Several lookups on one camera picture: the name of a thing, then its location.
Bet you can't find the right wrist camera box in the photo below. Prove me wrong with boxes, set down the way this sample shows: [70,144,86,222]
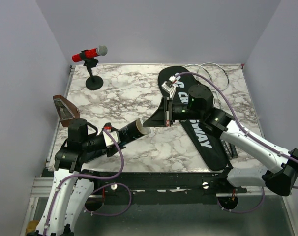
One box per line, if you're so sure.
[161,75,177,100]

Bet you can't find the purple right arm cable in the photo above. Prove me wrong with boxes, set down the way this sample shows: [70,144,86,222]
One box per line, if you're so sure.
[175,71,298,213]

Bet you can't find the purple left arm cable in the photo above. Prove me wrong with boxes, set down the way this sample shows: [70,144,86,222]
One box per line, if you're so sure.
[42,129,133,228]

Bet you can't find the red microphone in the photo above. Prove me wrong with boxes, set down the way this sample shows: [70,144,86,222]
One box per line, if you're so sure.
[72,45,108,63]

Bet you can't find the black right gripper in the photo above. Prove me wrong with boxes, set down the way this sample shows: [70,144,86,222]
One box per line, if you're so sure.
[143,97,203,128]

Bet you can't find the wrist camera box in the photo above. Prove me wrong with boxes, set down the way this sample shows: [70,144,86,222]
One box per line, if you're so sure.
[103,122,120,148]
[161,75,177,100]

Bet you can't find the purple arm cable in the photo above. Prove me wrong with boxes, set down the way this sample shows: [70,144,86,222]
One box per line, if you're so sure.
[175,71,298,213]
[42,129,133,228]

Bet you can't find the white badminton racket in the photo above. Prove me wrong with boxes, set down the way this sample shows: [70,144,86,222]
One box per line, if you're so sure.
[184,62,238,160]

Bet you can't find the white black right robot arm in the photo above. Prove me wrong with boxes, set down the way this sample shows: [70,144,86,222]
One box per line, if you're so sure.
[143,85,298,196]

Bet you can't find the black racket bag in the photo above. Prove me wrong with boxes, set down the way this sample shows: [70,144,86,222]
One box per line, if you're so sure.
[157,66,228,171]

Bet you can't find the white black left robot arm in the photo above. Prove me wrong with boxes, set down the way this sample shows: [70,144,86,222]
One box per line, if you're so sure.
[32,118,131,236]

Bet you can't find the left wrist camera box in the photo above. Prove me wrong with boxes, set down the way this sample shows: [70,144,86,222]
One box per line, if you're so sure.
[103,122,120,148]

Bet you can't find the aluminium frame rail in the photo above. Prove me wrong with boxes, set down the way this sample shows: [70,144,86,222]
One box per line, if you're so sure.
[30,177,276,198]

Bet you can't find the black table edge rail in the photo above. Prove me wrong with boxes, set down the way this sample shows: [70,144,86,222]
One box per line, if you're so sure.
[42,169,280,206]

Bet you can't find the brown wooden metronome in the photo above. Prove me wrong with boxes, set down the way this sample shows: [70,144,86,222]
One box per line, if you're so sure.
[53,95,80,128]

